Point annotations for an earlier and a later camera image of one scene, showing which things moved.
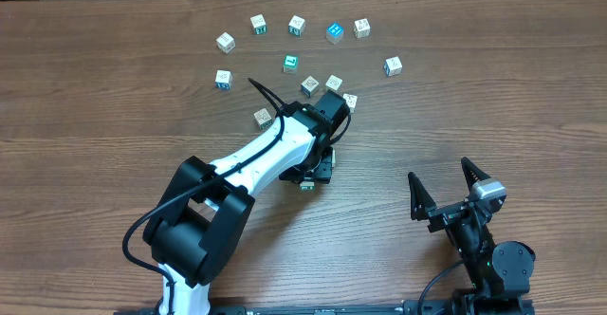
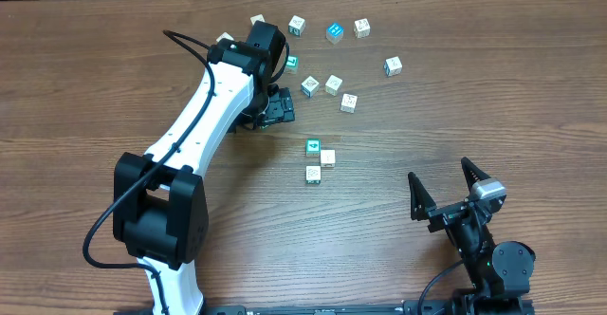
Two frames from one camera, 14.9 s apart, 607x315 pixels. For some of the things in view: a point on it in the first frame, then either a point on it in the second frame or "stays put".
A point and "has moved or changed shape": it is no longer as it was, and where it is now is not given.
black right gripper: (451, 213) stays put
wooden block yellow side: (352, 101) stays put
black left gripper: (312, 176) to (278, 108)
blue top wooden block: (335, 33) stays put
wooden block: (305, 185) has moved or changed shape
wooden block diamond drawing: (309, 86) stays put
